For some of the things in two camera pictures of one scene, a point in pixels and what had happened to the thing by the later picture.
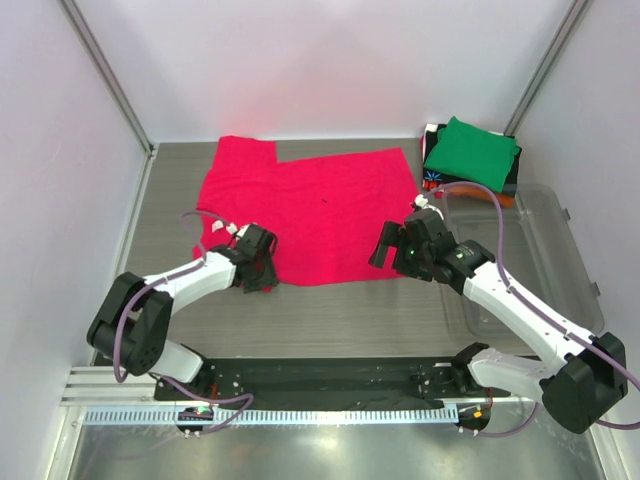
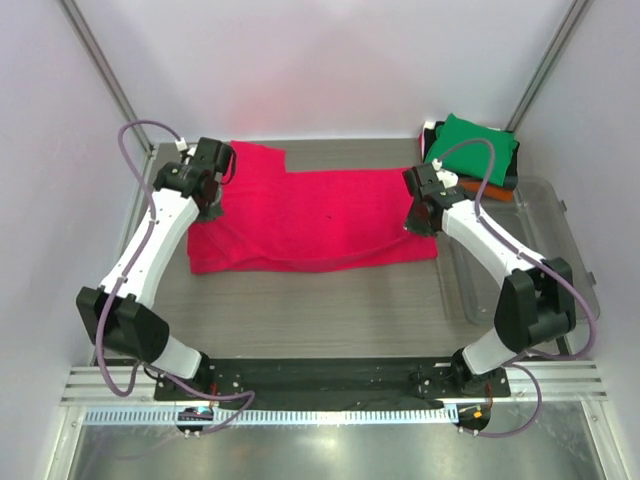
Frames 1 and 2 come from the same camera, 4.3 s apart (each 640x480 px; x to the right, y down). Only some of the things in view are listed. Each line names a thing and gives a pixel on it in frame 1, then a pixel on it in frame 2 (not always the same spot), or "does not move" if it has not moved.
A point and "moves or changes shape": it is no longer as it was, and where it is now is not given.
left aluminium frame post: [112, 80] does not move
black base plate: [329, 380] does not move
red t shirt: [328, 212] moves or changes shape
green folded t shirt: [473, 153] does not move
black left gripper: [268, 279] -> [211, 213]
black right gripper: [397, 235] -> [413, 226]
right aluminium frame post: [548, 64] does not move
